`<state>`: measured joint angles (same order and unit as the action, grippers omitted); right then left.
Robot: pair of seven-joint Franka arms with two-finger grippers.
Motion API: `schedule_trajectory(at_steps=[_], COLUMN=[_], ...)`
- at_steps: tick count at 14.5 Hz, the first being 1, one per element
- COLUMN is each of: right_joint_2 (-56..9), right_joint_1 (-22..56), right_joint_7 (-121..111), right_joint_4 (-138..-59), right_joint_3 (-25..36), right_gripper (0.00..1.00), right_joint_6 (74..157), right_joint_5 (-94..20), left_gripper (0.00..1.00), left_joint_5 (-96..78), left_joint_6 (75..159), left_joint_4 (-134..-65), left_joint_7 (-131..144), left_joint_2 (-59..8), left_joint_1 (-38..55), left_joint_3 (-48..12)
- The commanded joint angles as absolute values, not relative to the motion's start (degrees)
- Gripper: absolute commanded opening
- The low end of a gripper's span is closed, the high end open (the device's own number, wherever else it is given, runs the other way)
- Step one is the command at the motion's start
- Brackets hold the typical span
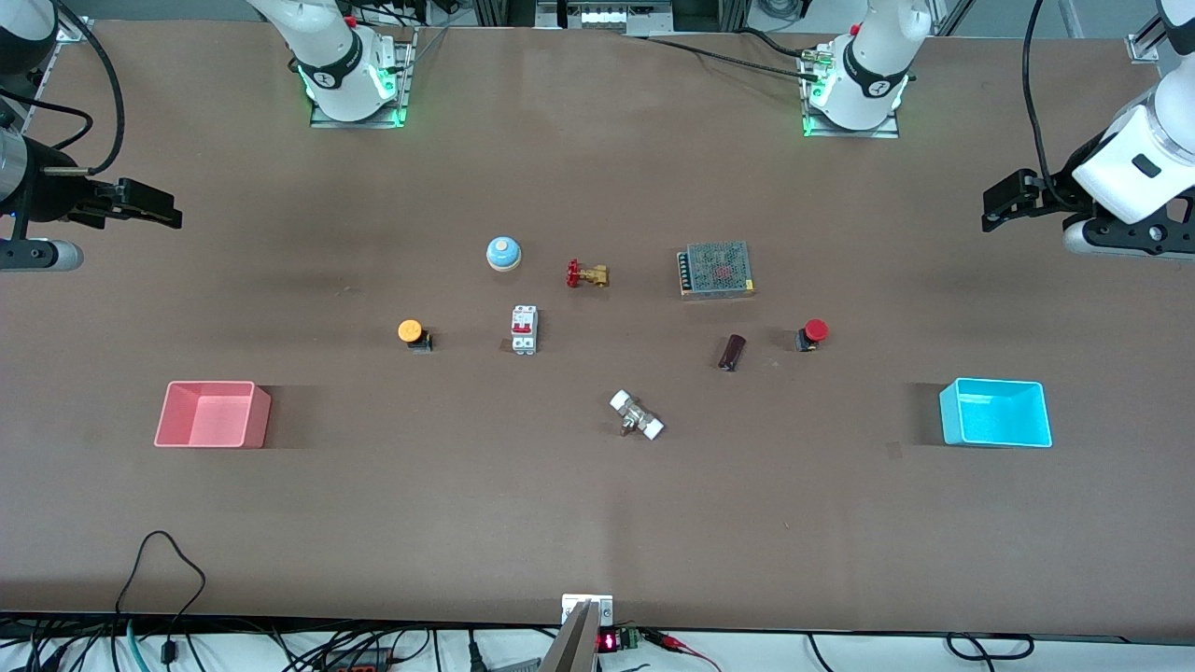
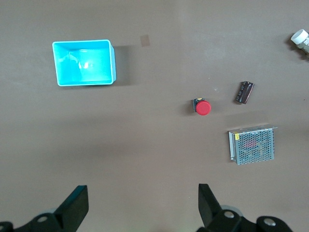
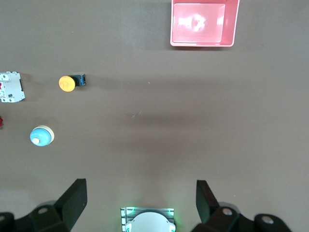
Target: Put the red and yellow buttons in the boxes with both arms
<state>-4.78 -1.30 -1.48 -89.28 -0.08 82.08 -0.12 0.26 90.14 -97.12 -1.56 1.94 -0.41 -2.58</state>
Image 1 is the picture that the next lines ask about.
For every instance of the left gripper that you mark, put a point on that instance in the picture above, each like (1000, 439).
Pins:
(1044, 189)

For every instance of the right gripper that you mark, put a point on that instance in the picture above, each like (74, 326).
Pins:
(54, 193)

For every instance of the red push button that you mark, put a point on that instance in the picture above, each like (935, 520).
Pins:
(815, 329)

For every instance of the yellow push button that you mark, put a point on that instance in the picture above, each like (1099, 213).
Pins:
(410, 330)

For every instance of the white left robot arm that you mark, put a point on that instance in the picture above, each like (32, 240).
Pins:
(873, 65)

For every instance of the cyan plastic box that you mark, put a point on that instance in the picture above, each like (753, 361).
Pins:
(994, 420)

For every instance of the pink plastic box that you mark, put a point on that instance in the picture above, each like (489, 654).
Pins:
(213, 420)

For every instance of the metal mesh power supply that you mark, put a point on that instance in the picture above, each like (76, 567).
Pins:
(717, 269)

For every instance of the dark brown cylinder capacitor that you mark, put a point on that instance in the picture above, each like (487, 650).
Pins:
(732, 353)

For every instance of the blue call bell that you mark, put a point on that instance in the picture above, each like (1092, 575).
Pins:
(503, 253)

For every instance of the silver valve white ends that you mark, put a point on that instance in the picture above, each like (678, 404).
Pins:
(637, 416)

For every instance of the black orange power strip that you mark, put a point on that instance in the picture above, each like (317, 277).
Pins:
(359, 661)

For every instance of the red digit display module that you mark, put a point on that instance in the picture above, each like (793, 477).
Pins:
(611, 640)

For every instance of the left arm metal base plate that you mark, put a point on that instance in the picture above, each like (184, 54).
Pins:
(850, 133)

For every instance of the aluminium corner bracket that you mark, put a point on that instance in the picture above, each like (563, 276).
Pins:
(1144, 42)
(75, 28)

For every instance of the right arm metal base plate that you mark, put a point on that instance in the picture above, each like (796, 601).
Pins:
(359, 123)

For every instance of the white circuit breaker red switch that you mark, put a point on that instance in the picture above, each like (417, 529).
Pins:
(524, 329)

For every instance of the aluminium frame structure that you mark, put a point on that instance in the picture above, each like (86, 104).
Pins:
(607, 17)

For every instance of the white bracket plate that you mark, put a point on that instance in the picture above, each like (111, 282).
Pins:
(602, 607)

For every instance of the grey mount bar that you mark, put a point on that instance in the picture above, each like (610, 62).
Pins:
(571, 649)

